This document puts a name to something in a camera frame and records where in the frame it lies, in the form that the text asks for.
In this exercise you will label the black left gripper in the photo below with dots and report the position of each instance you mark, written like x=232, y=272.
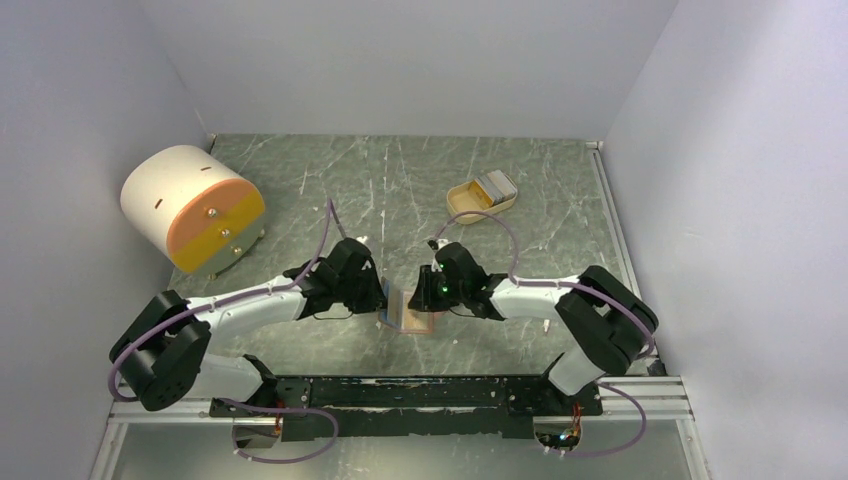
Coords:
x=375, y=300

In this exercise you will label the stack of credit cards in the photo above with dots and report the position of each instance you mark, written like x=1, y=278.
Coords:
x=492, y=188

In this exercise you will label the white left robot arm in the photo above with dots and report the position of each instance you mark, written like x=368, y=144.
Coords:
x=163, y=355

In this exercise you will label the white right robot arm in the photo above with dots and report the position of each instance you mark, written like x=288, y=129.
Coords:
x=611, y=326

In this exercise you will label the beige oval tray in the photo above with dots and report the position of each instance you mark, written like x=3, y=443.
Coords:
x=460, y=199

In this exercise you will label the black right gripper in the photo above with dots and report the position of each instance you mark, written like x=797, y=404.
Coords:
x=424, y=298

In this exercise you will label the tan leather card holder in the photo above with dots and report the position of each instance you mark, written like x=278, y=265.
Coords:
x=404, y=316

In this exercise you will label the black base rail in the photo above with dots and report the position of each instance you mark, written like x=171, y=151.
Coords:
x=311, y=407

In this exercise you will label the white cylindrical drawer unit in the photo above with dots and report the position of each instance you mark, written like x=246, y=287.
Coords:
x=199, y=213

